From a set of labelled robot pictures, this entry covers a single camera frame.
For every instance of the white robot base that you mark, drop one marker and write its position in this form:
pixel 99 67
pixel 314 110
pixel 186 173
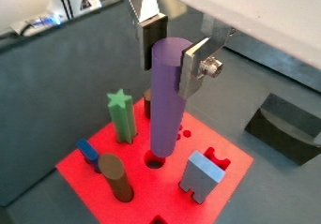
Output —
pixel 68 9

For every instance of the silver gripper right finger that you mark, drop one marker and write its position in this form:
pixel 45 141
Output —
pixel 198 61

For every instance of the purple round cylinder peg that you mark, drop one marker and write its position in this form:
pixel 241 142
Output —
pixel 166 105

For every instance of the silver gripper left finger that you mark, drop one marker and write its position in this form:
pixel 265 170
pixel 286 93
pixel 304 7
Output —
pixel 150 23

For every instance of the tall brown cylinder peg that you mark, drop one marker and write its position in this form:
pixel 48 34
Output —
pixel 112 168

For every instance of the red peg board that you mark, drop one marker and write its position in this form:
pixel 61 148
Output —
pixel 158 197

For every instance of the blue block peg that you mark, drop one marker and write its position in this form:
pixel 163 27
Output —
pixel 88 153

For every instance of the short dark brown peg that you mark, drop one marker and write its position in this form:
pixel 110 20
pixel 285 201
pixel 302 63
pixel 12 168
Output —
pixel 147 103

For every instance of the black curved stand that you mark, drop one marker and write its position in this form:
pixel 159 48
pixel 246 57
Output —
pixel 288 128

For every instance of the light blue notched peg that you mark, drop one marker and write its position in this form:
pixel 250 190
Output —
pixel 202 176

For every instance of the green star peg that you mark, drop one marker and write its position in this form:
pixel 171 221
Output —
pixel 122 115

